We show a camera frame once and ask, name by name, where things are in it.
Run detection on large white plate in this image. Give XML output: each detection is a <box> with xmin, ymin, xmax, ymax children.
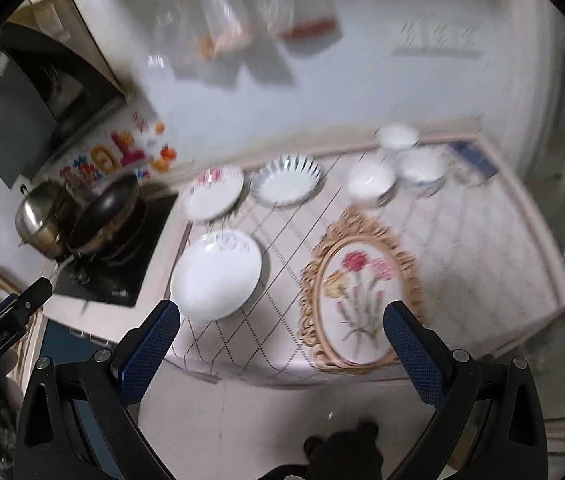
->
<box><xmin>170</xmin><ymin>229</ymin><xmax>262</xmax><ymax>322</ymax></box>

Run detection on white bowl floral outside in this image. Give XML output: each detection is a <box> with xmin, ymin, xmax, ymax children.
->
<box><xmin>345</xmin><ymin>160</ymin><xmax>397</xmax><ymax>207</ymax></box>

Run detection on white bowl blue rim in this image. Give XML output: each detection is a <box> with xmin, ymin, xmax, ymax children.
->
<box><xmin>395</xmin><ymin>150</ymin><xmax>445</xmax><ymax>197</ymax></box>

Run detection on white plate red flowers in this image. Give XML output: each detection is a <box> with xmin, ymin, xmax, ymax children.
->
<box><xmin>180</xmin><ymin>165</ymin><xmax>244</xmax><ymax>222</ymax></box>

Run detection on white bowl black rim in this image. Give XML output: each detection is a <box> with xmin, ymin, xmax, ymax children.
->
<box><xmin>377</xmin><ymin>124</ymin><xmax>420</xmax><ymax>152</ymax></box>

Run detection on blue striped fluted plate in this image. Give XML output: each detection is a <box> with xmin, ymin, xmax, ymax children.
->
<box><xmin>250</xmin><ymin>155</ymin><xmax>323</xmax><ymax>207</ymax></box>

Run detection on black gas stove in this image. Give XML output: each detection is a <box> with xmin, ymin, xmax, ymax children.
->
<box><xmin>55</xmin><ymin>195</ymin><xmax>177</xmax><ymax>308</ymax></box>

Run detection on steel cooking pot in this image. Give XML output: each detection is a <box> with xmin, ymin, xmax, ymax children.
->
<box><xmin>14</xmin><ymin>180</ymin><xmax>80</xmax><ymax>260</ymax></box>

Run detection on diamond-pattern counter mat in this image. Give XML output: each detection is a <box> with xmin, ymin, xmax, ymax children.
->
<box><xmin>168</xmin><ymin>150</ymin><xmax>565</xmax><ymax>386</ymax></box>

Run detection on black wok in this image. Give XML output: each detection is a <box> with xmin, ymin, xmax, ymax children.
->
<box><xmin>66</xmin><ymin>174</ymin><xmax>139</xmax><ymax>255</ymax></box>

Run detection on black range hood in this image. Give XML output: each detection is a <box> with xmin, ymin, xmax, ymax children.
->
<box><xmin>0</xmin><ymin>22</ymin><xmax>124</xmax><ymax>188</ymax></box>

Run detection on blue smartphone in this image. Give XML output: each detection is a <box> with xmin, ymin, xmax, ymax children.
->
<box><xmin>451</xmin><ymin>141</ymin><xmax>499</xmax><ymax>180</ymax></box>

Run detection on plastic bag orange contents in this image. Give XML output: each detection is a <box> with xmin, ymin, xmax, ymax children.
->
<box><xmin>192</xmin><ymin>0</ymin><xmax>253</xmax><ymax>61</ymax></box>

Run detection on plastic bag red contents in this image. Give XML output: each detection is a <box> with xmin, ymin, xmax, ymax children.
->
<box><xmin>255</xmin><ymin>0</ymin><xmax>341</xmax><ymax>56</ymax></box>

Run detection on colourful cartoon wall sticker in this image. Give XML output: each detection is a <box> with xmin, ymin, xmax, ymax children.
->
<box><xmin>48</xmin><ymin>105</ymin><xmax>178</xmax><ymax>192</ymax></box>

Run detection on white triple wall socket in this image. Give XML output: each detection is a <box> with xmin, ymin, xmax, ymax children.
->
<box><xmin>389</xmin><ymin>18</ymin><xmax>484</xmax><ymax>58</ymax></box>

